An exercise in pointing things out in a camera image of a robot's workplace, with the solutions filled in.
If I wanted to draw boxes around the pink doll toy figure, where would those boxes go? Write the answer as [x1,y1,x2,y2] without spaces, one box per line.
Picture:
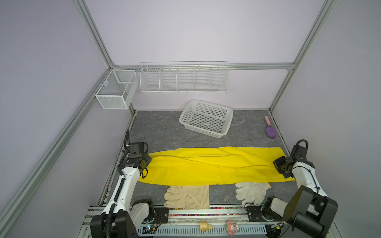
[226,220,239,236]

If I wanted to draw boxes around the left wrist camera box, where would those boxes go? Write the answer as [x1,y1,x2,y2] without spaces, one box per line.
[129,142,148,154]

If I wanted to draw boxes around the purple pink small brush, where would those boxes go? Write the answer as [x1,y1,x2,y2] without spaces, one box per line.
[265,116,277,139]

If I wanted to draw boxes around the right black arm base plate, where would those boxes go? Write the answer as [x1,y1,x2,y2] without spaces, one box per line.
[245,205,283,222]

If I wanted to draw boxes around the white wire wall shelf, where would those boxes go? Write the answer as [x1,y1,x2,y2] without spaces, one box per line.
[140,61,230,94]

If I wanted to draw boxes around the yellow trousers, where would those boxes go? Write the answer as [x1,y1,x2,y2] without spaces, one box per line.
[139,147,293,186]

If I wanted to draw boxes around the white mesh wall box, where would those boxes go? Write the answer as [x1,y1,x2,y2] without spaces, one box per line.
[95,69,139,110]

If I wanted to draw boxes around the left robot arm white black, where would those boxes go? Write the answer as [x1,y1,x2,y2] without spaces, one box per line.
[90,152,154,238]

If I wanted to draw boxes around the white plastic perforated basket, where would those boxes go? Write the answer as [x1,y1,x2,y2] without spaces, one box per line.
[179,100,234,139]

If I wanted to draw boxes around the beige leather work glove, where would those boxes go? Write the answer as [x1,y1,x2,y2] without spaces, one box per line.
[164,185,210,210]

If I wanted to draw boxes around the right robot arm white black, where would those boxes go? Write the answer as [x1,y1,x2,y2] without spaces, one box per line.
[261,156,338,238]

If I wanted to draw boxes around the colourful bead strip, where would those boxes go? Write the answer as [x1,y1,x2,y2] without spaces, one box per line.
[169,205,248,217]

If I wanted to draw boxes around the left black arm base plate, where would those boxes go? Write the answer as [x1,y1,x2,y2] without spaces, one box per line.
[149,207,169,224]

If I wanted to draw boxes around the white knit cotton glove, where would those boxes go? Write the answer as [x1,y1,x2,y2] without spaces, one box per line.
[235,182,271,207]

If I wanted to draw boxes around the yellow duck toy figure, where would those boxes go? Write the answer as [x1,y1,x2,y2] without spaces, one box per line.
[199,221,213,233]

